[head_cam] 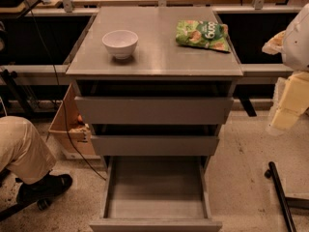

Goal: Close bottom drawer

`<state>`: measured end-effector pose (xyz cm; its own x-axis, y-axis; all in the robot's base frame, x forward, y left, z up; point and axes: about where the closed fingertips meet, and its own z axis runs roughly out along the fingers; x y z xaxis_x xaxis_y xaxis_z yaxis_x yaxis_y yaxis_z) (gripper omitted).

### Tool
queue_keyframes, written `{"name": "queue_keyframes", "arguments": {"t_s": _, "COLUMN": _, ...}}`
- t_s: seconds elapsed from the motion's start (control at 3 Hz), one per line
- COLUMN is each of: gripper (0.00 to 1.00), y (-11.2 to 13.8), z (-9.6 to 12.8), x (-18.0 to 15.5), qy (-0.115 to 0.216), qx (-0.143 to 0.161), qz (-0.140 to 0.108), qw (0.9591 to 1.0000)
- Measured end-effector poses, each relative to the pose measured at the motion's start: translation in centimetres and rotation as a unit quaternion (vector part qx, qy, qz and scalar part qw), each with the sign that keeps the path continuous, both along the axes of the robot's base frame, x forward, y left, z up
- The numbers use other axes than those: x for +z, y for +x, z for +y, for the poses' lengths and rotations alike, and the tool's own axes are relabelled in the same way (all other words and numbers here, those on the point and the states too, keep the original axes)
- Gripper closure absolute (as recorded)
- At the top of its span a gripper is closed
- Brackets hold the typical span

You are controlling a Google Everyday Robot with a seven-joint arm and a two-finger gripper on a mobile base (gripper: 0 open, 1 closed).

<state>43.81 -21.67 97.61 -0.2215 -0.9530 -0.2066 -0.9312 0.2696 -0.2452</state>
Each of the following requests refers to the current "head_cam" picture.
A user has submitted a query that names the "cardboard box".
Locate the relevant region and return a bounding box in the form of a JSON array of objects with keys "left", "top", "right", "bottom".
[{"left": 48, "top": 85, "right": 98, "bottom": 160}]

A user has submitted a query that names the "green chip bag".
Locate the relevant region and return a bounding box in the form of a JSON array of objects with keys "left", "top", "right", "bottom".
[{"left": 176, "top": 20, "right": 230, "bottom": 52}]

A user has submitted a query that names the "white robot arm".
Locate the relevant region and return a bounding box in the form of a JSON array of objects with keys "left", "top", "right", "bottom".
[{"left": 262, "top": 4, "right": 309, "bottom": 135}]

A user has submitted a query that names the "grey drawer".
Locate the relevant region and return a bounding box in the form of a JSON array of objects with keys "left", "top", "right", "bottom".
[
  {"left": 91, "top": 125, "right": 219, "bottom": 156},
  {"left": 73, "top": 80, "right": 235, "bottom": 126},
  {"left": 90, "top": 157, "right": 222, "bottom": 232}
]

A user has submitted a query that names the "grey drawer cabinet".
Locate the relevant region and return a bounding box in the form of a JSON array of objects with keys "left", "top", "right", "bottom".
[{"left": 67, "top": 7, "right": 242, "bottom": 167}]

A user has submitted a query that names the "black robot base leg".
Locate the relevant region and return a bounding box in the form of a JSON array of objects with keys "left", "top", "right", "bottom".
[{"left": 265, "top": 161, "right": 309, "bottom": 232}]

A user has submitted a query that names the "grey top drawer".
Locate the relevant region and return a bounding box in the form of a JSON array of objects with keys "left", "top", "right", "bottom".
[{"left": 73, "top": 80, "right": 235, "bottom": 126}]

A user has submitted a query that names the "beige trouser leg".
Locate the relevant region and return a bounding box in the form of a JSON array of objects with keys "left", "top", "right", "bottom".
[{"left": 0, "top": 116, "right": 56, "bottom": 185}]

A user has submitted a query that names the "black chair base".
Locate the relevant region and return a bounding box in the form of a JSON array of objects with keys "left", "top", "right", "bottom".
[{"left": 0, "top": 167, "right": 52, "bottom": 222}]

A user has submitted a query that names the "grey bottom drawer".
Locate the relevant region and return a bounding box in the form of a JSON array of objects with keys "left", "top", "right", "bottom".
[{"left": 90, "top": 157, "right": 222, "bottom": 232}]

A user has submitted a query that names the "black shoe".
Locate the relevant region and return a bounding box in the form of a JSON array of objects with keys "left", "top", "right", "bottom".
[{"left": 16, "top": 174, "right": 72, "bottom": 205}]

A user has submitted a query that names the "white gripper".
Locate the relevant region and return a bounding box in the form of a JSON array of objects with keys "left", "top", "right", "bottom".
[{"left": 267, "top": 72, "right": 309, "bottom": 135}]

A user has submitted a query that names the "white ceramic bowl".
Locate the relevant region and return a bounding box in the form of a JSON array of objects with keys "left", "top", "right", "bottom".
[{"left": 102, "top": 30, "right": 139, "bottom": 59}]

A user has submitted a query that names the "black floor cable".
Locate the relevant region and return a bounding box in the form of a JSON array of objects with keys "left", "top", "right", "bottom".
[{"left": 14, "top": 0, "right": 107, "bottom": 182}]

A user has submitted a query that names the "grey middle drawer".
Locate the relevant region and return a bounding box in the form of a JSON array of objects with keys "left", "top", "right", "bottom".
[{"left": 91, "top": 125, "right": 219, "bottom": 156}]

